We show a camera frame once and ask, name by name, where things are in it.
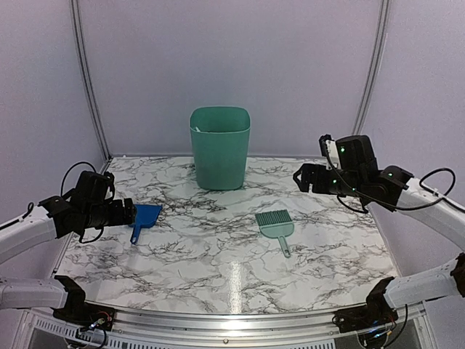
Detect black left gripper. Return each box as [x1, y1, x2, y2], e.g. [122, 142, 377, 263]
[84, 198, 136, 229]

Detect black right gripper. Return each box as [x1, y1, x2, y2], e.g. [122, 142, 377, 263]
[294, 163, 365, 198]

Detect blue plastic dustpan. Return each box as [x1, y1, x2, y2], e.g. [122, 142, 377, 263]
[129, 204, 163, 245]

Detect light green hand brush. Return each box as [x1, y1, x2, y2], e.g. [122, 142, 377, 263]
[255, 209, 295, 258]

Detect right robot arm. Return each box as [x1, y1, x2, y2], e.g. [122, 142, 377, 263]
[293, 135, 464, 332]

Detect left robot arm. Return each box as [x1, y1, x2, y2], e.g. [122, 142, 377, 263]
[1, 171, 137, 324]

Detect green plastic waste bin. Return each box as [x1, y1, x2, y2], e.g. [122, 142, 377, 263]
[190, 106, 251, 190]

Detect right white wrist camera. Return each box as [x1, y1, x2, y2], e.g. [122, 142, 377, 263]
[319, 135, 341, 170]

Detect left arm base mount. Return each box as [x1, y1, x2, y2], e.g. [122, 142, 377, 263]
[53, 302, 116, 331]

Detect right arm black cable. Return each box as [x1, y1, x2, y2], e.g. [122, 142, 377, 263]
[325, 145, 457, 215]

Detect aluminium front frame rail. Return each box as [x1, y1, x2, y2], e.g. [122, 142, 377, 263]
[14, 286, 437, 349]

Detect right aluminium corner post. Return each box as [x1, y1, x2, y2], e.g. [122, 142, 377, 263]
[350, 0, 392, 135]

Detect aluminium corner post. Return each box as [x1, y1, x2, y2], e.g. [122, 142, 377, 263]
[69, 0, 112, 162]
[350, 0, 392, 135]

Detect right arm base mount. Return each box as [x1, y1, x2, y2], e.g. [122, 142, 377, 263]
[332, 305, 398, 333]

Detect left aluminium corner post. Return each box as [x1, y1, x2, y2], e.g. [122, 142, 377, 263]
[69, 0, 112, 162]

